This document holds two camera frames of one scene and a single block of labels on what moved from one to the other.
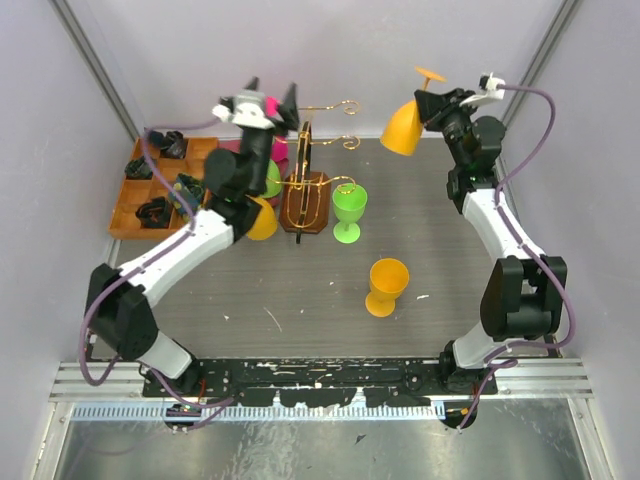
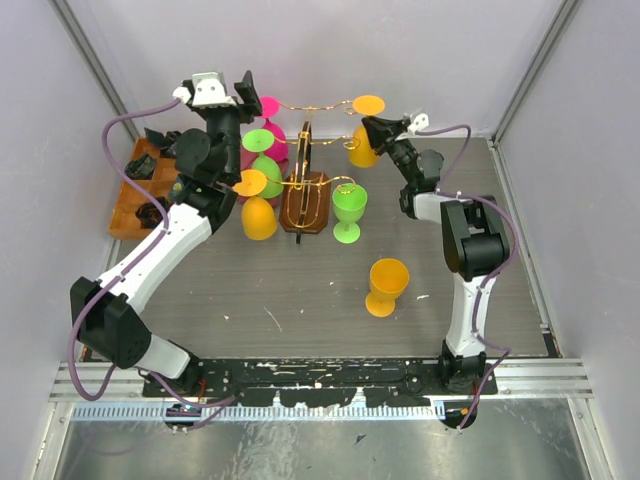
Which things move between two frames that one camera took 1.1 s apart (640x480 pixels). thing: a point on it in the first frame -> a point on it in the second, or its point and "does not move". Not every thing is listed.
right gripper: (430, 104) -> (380, 130)
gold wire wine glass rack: (306, 196) does not move
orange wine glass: (403, 127) -> (361, 152)
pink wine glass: (280, 144) does not move
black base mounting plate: (391, 383) does not move
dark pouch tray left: (138, 169) does not move
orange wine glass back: (264, 224) does not move
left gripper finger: (289, 114) -> (249, 93)
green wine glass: (349, 207) does not move
